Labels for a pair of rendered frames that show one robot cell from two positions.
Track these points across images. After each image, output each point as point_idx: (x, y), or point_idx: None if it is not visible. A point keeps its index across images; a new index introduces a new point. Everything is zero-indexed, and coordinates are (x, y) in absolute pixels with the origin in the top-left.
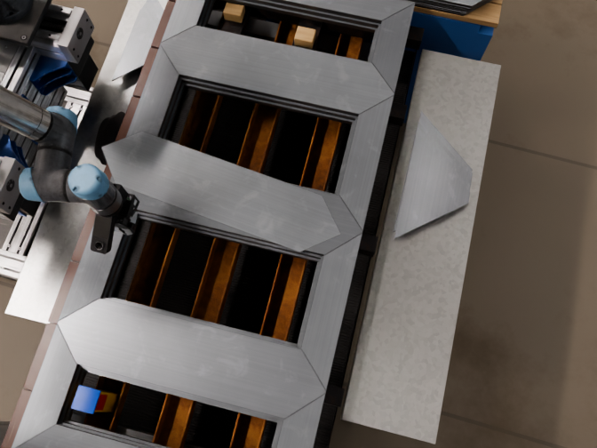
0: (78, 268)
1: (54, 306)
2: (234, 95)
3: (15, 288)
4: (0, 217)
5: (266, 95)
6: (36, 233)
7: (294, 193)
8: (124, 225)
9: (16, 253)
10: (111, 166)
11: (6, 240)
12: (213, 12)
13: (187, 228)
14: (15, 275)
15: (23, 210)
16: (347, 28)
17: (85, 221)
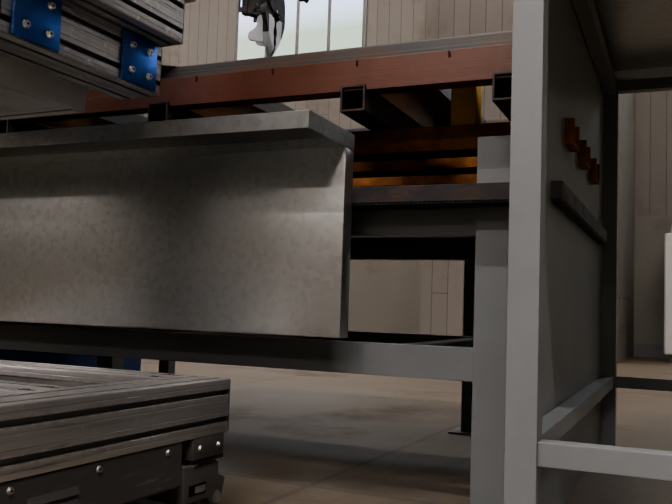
0: (293, 54)
1: (335, 61)
2: (123, 120)
3: (268, 113)
4: (169, 32)
5: (143, 121)
6: (179, 119)
7: None
8: (284, 2)
9: (58, 388)
10: (164, 66)
11: (4, 389)
12: None
13: (269, 107)
14: (117, 390)
15: (160, 61)
16: None
17: (222, 73)
